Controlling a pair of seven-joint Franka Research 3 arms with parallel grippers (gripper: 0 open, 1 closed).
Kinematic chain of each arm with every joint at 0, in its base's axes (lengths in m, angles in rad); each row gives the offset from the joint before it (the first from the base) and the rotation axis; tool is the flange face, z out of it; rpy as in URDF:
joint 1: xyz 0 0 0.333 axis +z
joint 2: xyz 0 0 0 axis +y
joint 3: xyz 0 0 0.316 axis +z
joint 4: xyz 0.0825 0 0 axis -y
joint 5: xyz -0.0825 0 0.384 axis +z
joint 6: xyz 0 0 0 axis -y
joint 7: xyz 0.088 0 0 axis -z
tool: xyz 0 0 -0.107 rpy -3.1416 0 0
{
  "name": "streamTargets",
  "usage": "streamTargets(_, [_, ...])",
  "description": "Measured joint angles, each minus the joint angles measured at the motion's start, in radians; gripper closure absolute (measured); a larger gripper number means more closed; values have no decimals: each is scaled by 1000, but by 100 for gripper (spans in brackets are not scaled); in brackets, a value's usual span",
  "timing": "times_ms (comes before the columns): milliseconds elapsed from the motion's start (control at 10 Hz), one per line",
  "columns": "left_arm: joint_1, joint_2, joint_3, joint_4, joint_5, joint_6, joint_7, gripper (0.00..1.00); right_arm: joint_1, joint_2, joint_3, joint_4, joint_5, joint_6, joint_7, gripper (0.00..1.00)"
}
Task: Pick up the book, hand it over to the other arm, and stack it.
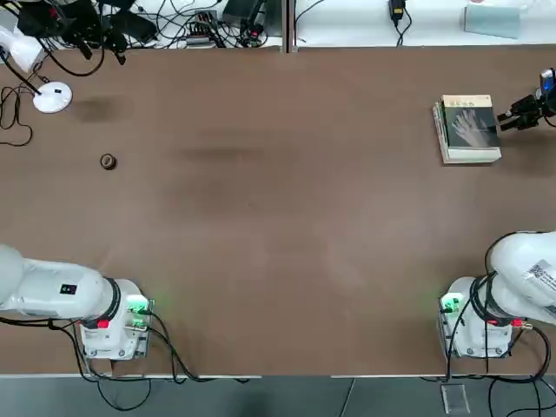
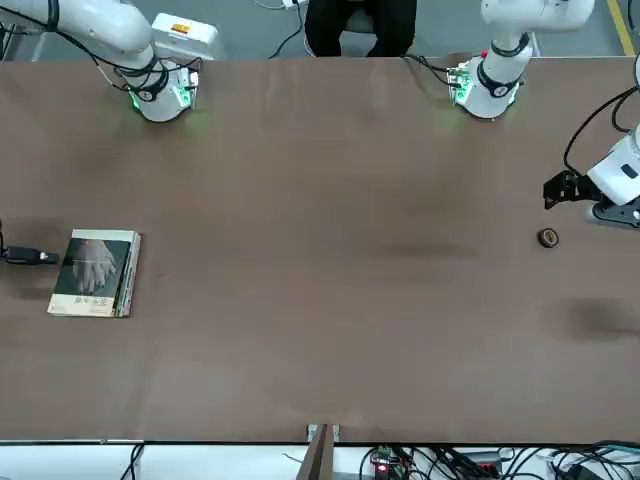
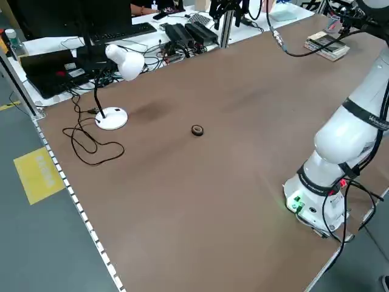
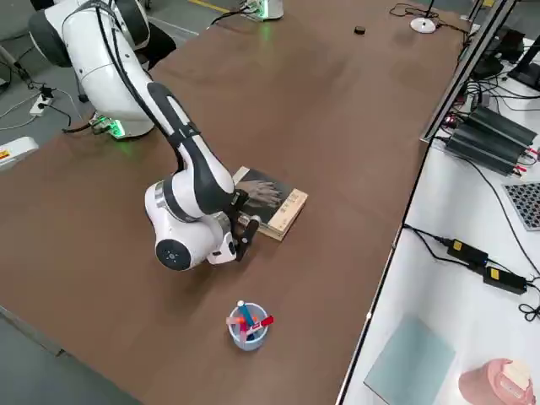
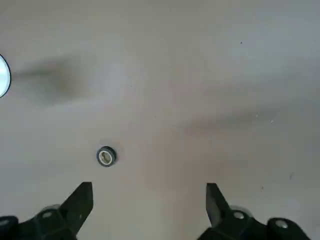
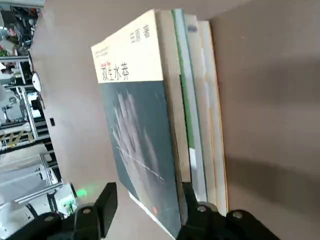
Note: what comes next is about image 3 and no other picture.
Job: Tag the black computer monitor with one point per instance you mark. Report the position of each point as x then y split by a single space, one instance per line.
60 15

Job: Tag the white desk lamp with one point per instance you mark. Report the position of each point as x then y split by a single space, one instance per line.
130 64

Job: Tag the wooden box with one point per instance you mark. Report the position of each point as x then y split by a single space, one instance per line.
202 4

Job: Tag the green and white book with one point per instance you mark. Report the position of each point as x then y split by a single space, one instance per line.
331 57

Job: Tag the black power adapter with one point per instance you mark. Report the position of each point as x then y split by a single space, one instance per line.
249 22

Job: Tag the clear bottle white cap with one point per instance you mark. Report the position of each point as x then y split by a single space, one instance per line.
13 42

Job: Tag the checkered calibration board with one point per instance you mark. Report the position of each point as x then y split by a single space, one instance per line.
199 19

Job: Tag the black keyboard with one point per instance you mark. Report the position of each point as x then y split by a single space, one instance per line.
121 32

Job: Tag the aluminium frame post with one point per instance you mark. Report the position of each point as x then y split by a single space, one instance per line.
18 88
227 33

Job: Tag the light blue pen cup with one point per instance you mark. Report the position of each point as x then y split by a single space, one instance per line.
332 26

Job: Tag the black finned power supply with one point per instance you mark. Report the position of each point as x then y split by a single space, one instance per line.
179 33
202 32

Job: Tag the white toothed edge strip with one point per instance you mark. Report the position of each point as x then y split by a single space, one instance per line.
76 207

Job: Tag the person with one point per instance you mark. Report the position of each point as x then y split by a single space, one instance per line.
141 9

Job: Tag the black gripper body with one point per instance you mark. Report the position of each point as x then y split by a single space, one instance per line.
346 13
243 4

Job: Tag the pink container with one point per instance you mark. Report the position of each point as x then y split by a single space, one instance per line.
271 4

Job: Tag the black laptop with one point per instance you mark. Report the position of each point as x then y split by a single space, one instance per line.
51 76

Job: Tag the yellow floor sticker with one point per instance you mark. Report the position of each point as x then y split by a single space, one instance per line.
39 176

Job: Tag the light blue sheet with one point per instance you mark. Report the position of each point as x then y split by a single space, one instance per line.
284 13

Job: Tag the dark book with hands cover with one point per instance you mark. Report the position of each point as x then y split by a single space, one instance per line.
328 41

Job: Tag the black phone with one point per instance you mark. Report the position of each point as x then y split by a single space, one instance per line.
159 15

